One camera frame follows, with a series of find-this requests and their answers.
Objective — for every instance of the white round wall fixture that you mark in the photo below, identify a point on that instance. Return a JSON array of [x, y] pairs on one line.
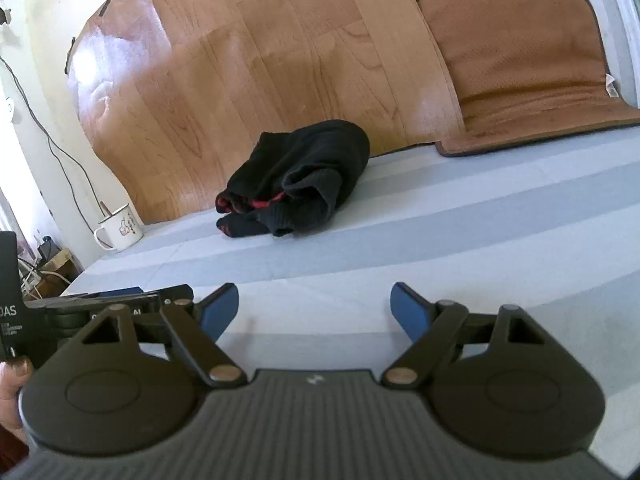
[[7, 110]]

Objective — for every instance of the light blue striped bedsheet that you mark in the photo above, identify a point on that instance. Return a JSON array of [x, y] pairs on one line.
[[400, 230]]

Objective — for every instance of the black charger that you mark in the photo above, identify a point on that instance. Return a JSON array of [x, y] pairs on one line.
[[47, 248]]

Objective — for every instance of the wooden box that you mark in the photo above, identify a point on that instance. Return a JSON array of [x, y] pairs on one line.
[[62, 266]]

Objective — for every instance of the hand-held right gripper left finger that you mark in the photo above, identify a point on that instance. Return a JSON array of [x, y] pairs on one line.
[[217, 310]]

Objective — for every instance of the brown padded mat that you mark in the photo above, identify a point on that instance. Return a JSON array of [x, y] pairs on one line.
[[515, 60]]

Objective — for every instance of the wood-look vinyl sheet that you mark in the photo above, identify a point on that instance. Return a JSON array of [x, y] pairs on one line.
[[250, 60]]

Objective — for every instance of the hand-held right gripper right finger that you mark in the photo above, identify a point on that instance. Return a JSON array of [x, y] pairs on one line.
[[410, 312]]

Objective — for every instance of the person's left hand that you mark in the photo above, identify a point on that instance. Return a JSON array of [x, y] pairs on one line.
[[12, 390]]

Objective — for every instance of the black red patterned garment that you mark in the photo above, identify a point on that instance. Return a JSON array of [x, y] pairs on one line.
[[300, 175]]

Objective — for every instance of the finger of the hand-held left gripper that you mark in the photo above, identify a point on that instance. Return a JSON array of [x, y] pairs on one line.
[[167, 294]]

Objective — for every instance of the white enamel mug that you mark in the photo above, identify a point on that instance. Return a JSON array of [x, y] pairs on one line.
[[122, 231]]

